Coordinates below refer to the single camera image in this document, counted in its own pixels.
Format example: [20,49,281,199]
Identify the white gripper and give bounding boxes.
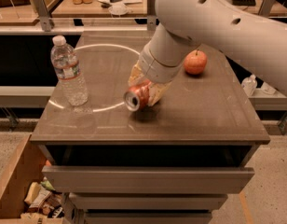
[128,41,185,106]

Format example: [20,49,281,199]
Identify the orange soda can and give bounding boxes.
[123,80,150,112]

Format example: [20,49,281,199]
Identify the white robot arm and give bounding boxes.
[129,0,287,96]

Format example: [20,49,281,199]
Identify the red apple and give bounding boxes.
[184,49,208,75]

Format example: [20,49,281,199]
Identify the white bowl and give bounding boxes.
[108,4,129,16]

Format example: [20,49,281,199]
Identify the grey drawer cabinet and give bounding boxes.
[32,31,269,224]

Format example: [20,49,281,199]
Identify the clear plastic water bottle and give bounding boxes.
[50,35,89,106]

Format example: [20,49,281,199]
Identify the hand sanitizer bottle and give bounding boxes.
[241,75,257,96]

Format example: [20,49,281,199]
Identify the top grey drawer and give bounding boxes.
[43,166,254,194]

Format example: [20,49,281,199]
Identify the wooden bin with snacks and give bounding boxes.
[0,135,63,224]

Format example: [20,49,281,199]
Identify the middle metal post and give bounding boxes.
[146,0,157,31]

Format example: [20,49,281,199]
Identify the metal post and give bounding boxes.
[33,0,53,32]
[258,0,276,17]
[146,0,157,31]

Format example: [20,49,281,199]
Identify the left metal post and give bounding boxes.
[33,0,53,32]

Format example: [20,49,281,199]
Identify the right metal post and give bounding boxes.
[258,0,276,17]

